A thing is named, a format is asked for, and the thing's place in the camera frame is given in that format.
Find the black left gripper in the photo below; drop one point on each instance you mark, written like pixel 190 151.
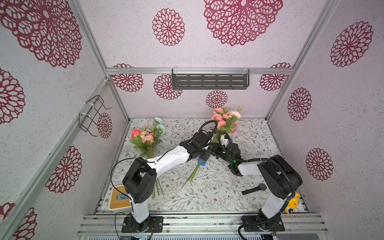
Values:
pixel 207 155

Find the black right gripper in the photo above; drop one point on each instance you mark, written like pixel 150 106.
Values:
pixel 218 148

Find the pink rose bouquet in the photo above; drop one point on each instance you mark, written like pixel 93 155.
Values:
pixel 222 121

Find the mixed pastel flower bouquet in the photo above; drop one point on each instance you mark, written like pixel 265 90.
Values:
pixel 147 139

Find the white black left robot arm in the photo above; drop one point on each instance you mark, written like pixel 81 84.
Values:
pixel 139 181

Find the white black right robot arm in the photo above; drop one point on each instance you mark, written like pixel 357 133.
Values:
pixel 280 177

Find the black round knob tool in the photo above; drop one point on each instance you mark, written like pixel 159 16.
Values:
pixel 260 187

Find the yellow plush bear toy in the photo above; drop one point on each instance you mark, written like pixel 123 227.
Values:
pixel 293 204

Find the wooden lid tissue box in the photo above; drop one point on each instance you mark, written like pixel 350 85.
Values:
pixel 118 201

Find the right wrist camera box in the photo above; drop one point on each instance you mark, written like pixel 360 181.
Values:
pixel 228 144

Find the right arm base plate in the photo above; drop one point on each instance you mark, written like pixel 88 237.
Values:
pixel 258 223

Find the grey wall shelf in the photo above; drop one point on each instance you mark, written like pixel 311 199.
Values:
pixel 210 81

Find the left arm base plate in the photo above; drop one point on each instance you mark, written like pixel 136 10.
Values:
pixel 150 225

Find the black wire wall rack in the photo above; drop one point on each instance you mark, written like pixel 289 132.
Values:
pixel 89 118

